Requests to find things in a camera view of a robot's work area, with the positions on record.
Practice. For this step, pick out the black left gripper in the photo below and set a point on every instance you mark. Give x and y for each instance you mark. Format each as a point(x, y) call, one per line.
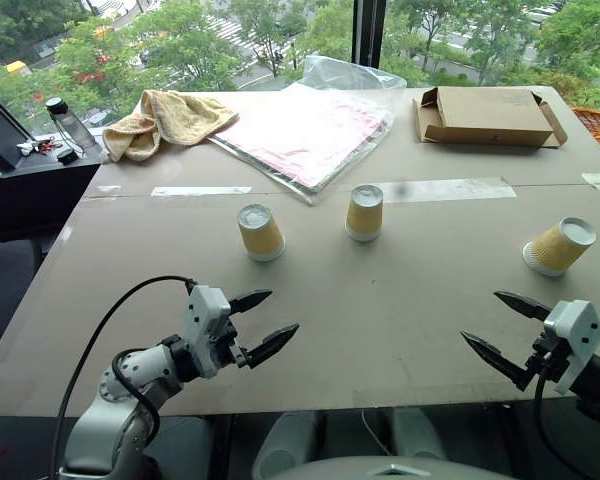
point(228, 345)

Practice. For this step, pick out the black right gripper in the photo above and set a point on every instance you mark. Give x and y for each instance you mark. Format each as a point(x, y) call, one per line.
point(547, 357)

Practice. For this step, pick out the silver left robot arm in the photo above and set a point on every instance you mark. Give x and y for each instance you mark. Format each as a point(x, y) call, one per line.
point(125, 395)

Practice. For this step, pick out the yellow paper cup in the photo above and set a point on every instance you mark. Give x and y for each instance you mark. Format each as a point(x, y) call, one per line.
point(262, 235)
point(364, 215)
point(555, 247)

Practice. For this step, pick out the grey rounded robot leg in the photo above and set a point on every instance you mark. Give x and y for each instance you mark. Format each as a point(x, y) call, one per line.
point(417, 432)
point(285, 445)

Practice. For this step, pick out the long clear tape strip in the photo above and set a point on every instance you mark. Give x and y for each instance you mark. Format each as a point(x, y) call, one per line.
point(200, 191)

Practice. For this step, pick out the wide clear tape strip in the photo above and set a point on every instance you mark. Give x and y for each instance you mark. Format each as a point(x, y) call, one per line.
point(455, 190)

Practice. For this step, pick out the grey robot torso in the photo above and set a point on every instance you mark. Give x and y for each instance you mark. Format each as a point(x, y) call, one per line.
point(395, 470)

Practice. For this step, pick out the pink paper sheets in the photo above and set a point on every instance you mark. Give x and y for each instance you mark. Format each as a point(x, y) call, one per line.
point(300, 137)

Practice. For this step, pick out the flat brown cardboard box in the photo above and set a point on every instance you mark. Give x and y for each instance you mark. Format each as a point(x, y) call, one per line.
point(495, 115)

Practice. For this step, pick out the yellow towel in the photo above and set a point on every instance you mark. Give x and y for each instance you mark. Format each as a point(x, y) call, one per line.
point(170, 120)

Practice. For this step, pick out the clear plastic bag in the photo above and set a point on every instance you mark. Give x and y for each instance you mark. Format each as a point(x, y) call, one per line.
point(330, 100)

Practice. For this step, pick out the small black round object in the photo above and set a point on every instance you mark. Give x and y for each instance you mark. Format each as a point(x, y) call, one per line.
point(68, 156)

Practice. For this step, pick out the black side cabinet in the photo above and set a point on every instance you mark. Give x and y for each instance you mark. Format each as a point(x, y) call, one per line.
point(35, 195)

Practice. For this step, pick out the clear water bottle black cap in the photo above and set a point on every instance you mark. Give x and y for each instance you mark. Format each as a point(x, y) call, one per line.
point(72, 125)

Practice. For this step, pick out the bunch of keys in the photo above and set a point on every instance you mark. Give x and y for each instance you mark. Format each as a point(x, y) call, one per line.
point(37, 146)

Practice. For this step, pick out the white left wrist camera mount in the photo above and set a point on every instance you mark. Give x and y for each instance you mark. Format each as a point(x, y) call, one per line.
point(206, 325)

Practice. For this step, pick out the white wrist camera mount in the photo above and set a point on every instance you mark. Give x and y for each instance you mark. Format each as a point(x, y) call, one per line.
point(577, 330)
point(206, 325)

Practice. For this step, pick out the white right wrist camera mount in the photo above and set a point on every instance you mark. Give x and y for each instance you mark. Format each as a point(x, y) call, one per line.
point(577, 330)

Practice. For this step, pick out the dark window frame post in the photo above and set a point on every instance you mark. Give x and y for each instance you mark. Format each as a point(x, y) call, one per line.
point(371, 30)

